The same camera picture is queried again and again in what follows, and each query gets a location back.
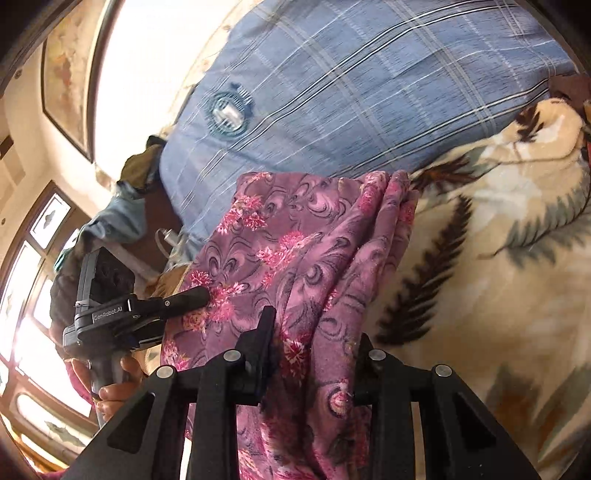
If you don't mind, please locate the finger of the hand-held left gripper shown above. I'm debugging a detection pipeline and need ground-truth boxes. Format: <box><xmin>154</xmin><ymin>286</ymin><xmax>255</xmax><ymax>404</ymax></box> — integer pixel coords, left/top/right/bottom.
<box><xmin>159</xmin><ymin>286</ymin><xmax>210</xmax><ymax>320</ymax></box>

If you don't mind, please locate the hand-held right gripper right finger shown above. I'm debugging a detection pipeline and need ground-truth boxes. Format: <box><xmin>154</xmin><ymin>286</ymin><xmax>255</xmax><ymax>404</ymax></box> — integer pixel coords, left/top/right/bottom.
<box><xmin>353</xmin><ymin>332</ymin><xmax>541</xmax><ymax>480</ymax></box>

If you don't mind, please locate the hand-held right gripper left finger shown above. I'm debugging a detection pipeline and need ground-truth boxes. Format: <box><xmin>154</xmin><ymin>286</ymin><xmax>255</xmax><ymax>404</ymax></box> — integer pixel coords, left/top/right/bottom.
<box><xmin>60</xmin><ymin>305</ymin><xmax>278</xmax><ymax>480</ymax></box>

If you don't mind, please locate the pink floral garment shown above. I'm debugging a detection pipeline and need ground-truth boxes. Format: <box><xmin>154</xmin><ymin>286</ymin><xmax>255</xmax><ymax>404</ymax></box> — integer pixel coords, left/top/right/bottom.
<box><xmin>159</xmin><ymin>171</ymin><xmax>421</xmax><ymax>480</ymax></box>

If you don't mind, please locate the person's left hand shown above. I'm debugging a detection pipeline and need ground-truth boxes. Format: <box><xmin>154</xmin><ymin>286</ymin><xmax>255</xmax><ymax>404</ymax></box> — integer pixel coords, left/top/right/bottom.
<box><xmin>71</xmin><ymin>354</ymin><xmax>145</xmax><ymax>422</ymax></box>

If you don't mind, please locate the olive cloth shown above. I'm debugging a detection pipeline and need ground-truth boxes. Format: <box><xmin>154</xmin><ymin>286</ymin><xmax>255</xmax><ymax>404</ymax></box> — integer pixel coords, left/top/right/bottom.
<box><xmin>121</xmin><ymin>144</ymin><xmax>166</xmax><ymax>197</ymax></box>

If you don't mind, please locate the cream leaf-print blanket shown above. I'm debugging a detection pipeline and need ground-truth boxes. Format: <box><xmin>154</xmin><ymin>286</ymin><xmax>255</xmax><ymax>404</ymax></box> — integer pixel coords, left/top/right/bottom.
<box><xmin>365</xmin><ymin>97</ymin><xmax>591</xmax><ymax>480</ymax></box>

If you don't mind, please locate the blue plaid pillow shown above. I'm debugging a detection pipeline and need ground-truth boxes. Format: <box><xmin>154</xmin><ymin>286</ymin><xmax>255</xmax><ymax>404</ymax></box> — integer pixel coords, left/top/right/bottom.
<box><xmin>157</xmin><ymin>0</ymin><xmax>583</xmax><ymax>268</ymax></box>

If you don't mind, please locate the wooden frame window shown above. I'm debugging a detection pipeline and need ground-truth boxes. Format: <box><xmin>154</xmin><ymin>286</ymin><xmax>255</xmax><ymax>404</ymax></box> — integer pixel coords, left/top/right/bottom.
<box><xmin>0</xmin><ymin>180</ymin><xmax>100</xmax><ymax>467</ymax></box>

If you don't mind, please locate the framed wall picture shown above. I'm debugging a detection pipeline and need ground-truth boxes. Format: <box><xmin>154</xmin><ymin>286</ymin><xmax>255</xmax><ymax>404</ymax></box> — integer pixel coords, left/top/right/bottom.
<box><xmin>41</xmin><ymin>0</ymin><xmax>116</xmax><ymax>162</ymax></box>

